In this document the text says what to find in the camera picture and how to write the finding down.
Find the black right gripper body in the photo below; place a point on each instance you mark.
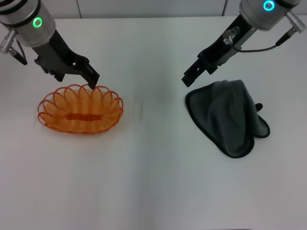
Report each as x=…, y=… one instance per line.
x=220, y=51

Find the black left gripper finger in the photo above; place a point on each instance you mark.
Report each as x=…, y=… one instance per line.
x=89, y=81
x=94, y=74

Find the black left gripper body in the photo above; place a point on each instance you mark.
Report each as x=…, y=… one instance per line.
x=57, y=60

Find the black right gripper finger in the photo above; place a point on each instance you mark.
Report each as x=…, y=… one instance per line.
x=193, y=72
x=213, y=69

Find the orange woven plastic basket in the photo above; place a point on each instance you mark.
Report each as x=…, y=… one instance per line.
x=81, y=117

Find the grey towel with black trim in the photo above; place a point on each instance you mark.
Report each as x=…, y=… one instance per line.
x=227, y=119

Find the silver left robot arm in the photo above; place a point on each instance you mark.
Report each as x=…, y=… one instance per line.
x=28, y=28

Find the clear plug on right gripper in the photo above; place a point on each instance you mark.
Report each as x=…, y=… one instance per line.
x=230, y=36

